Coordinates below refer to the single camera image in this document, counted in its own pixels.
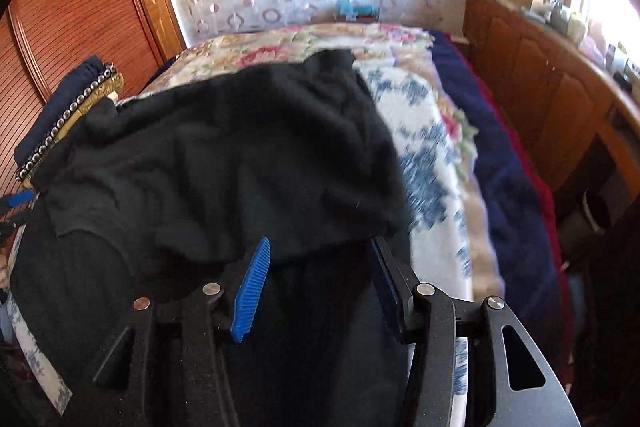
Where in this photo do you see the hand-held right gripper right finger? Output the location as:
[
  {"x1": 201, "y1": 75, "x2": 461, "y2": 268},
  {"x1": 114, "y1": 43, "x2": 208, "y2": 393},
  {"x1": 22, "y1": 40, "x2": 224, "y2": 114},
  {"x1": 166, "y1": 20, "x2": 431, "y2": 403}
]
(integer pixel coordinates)
[{"x1": 371, "y1": 236, "x2": 583, "y2": 427}]

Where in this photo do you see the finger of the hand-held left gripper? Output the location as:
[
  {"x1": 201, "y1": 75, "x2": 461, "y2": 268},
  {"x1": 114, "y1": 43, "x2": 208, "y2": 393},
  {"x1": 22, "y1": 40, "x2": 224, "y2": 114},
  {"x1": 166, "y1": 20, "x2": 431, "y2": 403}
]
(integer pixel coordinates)
[{"x1": 0, "y1": 189, "x2": 36, "y2": 214}]

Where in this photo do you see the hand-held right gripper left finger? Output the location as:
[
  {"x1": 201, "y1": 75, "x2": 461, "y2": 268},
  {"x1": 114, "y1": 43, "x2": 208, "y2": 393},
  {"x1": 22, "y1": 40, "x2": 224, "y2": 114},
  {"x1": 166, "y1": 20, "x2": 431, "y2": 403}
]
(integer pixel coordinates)
[{"x1": 65, "y1": 237, "x2": 271, "y2": 427}]

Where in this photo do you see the black printed t-shirt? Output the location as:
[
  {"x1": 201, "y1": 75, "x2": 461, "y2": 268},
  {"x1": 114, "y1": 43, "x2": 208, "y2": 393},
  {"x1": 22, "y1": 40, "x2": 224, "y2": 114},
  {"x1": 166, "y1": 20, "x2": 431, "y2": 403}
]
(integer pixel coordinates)
[{"x1": 9, "y1": 48, "x2": 413, "y2": 427}]

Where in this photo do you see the blue floral bed sheet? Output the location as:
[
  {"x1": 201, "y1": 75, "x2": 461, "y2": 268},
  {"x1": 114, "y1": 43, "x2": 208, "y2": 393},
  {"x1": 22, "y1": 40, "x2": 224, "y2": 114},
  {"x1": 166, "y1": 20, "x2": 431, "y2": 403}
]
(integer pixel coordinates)
[{"x1": 0, "y1": 62, "x2": 473, "y2": 420}]

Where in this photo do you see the navy blanket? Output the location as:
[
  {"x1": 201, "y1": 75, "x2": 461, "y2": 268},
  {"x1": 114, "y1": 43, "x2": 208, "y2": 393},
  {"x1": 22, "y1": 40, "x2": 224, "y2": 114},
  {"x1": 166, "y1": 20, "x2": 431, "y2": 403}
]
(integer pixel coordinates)
[{"x1": 430, "y1": 29, "x2": 566, "y2": 358}]

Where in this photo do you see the wooden slatted wardrobe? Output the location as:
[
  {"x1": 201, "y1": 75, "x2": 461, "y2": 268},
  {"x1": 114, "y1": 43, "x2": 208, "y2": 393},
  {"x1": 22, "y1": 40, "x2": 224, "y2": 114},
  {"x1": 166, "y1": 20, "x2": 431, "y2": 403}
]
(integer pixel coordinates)
[{"x1": 0, "y1": 0, "x2": 188, "y2": 192}]

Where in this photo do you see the dark wooden chair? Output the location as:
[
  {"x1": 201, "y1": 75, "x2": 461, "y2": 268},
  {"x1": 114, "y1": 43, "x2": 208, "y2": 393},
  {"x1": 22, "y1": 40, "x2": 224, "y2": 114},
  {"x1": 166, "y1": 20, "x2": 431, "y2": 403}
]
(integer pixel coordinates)
[{"x1": 565, "y1": 187, "x2": 640, "y2": 427}]

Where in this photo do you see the long wooden cabinet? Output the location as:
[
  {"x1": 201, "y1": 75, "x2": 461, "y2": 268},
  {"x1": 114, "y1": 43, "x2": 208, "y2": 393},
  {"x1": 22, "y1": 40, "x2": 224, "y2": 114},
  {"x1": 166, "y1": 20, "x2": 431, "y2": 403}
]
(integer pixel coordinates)
[{"x1": 462, "y1": 0, "x2": 640, "y2": 208}]

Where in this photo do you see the blue plastic item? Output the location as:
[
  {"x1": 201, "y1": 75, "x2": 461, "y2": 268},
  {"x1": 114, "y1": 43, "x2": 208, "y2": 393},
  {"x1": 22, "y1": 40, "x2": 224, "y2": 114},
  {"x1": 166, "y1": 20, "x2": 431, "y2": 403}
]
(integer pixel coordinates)
[{"x1": 336, "y1": 0, "x2": 378, "y2": 20}]

